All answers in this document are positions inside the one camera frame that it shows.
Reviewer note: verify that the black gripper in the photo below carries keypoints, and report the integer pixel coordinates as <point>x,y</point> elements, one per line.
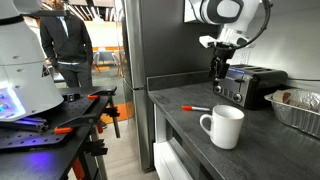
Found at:
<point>224,51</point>

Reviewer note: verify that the dark steel refrigerator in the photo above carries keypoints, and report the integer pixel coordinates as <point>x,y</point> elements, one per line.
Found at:
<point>166,40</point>

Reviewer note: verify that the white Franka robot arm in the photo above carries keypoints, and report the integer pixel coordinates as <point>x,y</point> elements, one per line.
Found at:
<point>26,66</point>

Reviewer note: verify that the white wall outlet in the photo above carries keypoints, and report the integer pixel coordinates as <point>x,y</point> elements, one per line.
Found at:
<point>246,58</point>

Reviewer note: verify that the aluminium foil tray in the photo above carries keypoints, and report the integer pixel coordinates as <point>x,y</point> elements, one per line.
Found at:
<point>293,118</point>

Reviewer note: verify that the white lower cabinet front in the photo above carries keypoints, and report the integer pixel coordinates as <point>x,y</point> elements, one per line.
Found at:
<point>166,160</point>

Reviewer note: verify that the small black block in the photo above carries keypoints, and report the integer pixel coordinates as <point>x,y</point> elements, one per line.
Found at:
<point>70,97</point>

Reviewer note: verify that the white ceramic mug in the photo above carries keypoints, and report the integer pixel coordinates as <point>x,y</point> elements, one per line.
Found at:
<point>225,128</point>

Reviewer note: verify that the black chrome toaster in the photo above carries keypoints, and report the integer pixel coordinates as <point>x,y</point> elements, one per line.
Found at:
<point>253,85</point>

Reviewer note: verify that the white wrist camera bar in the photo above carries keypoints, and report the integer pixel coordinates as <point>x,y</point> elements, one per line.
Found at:
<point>208,40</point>

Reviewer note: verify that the black orange bar clamp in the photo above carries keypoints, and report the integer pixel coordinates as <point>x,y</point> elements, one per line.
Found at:
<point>113,113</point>
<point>80,123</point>
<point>95,147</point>

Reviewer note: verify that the grey background chair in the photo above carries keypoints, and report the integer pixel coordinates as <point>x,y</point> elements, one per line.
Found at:
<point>113,61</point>

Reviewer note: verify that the aluminium extrusion bar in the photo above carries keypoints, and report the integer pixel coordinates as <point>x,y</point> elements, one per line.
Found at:
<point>26,124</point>

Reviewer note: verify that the person in dark jacket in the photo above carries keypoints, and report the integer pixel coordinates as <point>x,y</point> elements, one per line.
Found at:
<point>66,40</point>

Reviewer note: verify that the foil wrapped food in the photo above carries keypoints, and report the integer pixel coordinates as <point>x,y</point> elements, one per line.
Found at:
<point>300,98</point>

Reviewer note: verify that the grey marker with red cap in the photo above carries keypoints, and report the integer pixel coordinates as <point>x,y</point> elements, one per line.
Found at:
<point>196,108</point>

